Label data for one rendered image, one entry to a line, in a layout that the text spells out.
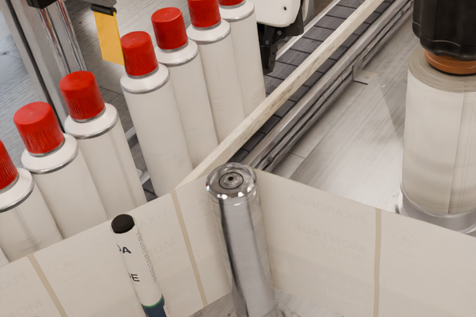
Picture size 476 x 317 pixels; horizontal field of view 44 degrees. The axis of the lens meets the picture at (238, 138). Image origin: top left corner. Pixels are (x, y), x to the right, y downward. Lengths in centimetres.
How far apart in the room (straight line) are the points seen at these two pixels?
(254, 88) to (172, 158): 16
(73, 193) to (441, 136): 33
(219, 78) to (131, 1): 64
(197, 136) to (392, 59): 41
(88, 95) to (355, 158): 33
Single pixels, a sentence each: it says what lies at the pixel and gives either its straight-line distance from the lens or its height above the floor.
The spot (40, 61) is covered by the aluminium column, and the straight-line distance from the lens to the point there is 69.
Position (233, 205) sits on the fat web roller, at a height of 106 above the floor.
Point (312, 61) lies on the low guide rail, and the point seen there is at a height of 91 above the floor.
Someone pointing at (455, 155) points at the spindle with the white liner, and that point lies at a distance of 55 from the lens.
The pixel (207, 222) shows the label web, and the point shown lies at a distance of 47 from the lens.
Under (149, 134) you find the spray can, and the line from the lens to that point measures 62.
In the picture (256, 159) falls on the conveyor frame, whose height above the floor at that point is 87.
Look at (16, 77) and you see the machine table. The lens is 113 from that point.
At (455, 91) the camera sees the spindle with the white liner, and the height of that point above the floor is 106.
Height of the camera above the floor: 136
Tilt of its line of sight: 39 degrees down
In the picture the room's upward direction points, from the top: 10 degrees counter-clockwise
